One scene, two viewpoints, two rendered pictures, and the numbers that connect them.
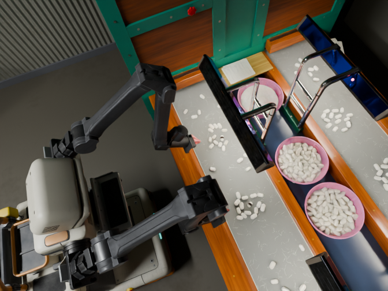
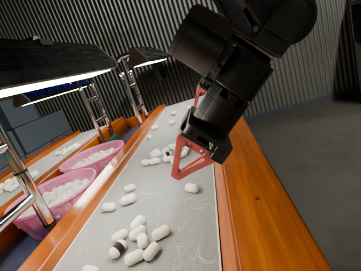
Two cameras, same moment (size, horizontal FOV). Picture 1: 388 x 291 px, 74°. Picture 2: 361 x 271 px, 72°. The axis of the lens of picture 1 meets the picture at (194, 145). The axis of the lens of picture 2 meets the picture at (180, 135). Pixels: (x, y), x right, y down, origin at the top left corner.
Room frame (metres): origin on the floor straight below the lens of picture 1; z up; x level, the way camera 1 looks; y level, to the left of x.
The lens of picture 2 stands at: (0.89, 0.12, 1.01)
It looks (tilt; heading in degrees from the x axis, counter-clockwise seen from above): 16 degrees down; 202
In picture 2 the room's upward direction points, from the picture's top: 19 degrees counter-clockwise
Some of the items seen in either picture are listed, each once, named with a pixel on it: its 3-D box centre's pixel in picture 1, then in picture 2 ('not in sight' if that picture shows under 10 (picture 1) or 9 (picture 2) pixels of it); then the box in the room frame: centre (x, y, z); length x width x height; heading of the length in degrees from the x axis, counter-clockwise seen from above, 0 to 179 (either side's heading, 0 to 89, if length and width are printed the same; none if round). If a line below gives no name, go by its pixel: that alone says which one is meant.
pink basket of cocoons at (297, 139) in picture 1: (299, 162); (59, 203); (0.39, -0.53, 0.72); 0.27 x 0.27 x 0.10
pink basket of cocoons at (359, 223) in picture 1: (330, 211); (96, 164); (0.12, -0.59, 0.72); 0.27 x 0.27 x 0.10
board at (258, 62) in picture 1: (243, 69); not in sight; (1.04, -0.40, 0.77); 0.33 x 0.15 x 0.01; 101
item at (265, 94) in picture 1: (258, 101); not in sight; (0.82, -0.45, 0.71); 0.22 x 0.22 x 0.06
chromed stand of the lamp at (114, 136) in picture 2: not in sight; (84, 113); (-0.26, -0.86, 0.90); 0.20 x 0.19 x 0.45; 11
